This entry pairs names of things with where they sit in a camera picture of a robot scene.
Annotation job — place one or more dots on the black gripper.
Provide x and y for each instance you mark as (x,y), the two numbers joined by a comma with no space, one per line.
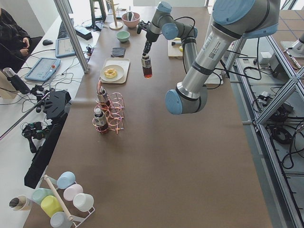
(149,37)

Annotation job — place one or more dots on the tea bottle carried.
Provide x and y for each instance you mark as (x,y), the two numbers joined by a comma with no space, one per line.
(147,67)

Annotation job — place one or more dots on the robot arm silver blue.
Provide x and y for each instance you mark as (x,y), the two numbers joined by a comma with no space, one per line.
(232,20)

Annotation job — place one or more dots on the cream rabbit tray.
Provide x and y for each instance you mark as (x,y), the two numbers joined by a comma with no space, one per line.
(123,62)

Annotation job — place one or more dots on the tea bottle back rack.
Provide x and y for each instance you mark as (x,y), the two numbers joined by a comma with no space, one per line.
(103,98)

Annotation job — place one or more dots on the tea bottle rack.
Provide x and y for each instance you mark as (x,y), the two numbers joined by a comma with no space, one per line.
(100,121)
(103,98)

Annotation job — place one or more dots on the tea bottle front rack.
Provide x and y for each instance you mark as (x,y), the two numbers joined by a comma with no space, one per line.
(100,121)

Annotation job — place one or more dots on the mint green bowl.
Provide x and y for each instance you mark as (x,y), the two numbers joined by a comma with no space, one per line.
(123,36)

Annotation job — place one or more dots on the pink ice bowl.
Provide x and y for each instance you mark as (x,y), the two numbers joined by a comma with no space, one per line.
(134,22)

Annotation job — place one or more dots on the bamboo cutting board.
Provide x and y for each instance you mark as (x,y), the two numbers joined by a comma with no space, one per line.
(175,51)

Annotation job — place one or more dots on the grey folded cloth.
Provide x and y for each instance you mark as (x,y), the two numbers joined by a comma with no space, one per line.
(118,52)

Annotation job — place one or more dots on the metal ice scoop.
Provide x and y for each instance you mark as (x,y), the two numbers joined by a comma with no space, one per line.
(129,16)

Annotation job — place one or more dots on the wooden cup tree stand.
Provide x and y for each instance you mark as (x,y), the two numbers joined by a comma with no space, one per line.
(115,25)

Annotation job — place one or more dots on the glazed twisted donut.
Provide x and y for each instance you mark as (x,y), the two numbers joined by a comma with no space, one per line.
(110,73)

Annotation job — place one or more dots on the white round plate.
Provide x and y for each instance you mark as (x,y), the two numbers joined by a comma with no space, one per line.
(120,73)

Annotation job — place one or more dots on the blue teach pendant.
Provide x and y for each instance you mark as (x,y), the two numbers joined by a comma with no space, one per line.
(64,48)
(43,70)

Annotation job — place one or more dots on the black keyboard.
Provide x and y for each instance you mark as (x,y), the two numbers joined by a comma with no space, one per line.
(62,33)

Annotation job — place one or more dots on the black computer mouse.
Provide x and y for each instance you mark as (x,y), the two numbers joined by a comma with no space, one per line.
(47,42)

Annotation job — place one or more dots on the seated person dark clothes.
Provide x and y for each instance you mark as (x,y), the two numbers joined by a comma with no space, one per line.
(14,42)

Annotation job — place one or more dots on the black thermos bottle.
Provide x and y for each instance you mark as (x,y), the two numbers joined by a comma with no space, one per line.
(16,81)

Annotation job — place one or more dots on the pink mug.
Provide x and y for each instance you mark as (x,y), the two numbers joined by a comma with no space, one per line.
(71,191)

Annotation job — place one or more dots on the white mug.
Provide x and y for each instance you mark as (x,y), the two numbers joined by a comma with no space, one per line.
(83,202)

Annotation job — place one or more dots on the mint mug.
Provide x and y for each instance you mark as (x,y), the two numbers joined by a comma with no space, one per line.
(39,194)

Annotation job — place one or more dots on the yellow mug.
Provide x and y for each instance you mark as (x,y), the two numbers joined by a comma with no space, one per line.
(50,205)

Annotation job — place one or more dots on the white mug rack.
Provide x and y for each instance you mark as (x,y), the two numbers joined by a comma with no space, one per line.
(72,213)

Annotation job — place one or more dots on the grey blue mug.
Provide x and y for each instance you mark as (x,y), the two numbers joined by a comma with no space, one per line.
(59,220)

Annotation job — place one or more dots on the copper wire bottle rack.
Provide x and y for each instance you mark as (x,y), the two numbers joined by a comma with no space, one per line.
(115,113)

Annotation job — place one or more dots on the aluminium frame post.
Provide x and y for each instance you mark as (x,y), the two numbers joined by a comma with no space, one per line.
(63,12)

